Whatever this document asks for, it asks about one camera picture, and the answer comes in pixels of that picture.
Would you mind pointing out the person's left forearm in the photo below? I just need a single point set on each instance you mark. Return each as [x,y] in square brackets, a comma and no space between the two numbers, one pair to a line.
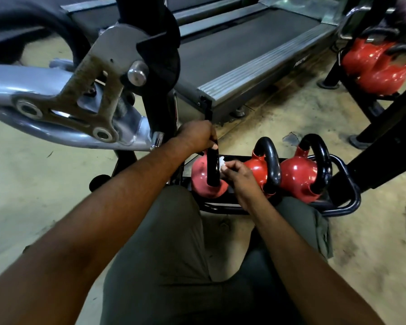
[115,206]

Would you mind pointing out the tall black weight rack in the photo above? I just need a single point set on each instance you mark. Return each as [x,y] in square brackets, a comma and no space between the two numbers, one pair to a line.
[385,145]

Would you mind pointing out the low black kettlebell rack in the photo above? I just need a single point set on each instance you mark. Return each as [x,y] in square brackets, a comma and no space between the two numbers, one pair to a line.
[346,204]

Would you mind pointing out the person's left hand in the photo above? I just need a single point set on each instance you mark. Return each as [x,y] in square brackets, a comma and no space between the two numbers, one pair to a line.
[194,137]

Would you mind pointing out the person's right hand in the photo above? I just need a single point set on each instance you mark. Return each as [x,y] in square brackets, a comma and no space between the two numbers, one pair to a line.
[243,184]

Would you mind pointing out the person's left fingers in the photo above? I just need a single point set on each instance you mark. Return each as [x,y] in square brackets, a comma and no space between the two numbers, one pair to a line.
[213,138]

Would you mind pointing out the person's right forearm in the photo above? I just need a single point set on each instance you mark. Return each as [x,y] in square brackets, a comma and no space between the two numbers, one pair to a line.
[301,263]

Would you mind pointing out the white cleaning cloth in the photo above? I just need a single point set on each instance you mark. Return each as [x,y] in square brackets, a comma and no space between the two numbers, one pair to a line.
[221,163]

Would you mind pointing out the grey treadmill with black belt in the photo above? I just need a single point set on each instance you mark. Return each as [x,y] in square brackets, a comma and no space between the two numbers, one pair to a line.
[88,15]
[240,47]

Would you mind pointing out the person's right fingers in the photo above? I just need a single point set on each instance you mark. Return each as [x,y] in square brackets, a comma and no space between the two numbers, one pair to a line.
[228,168]

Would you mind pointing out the silver and black exercise machine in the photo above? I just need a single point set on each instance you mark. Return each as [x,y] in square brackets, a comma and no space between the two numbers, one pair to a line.
[37,84]

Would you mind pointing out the person's grey-green trousers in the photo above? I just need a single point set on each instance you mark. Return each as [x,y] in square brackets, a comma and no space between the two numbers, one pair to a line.
[162,267]

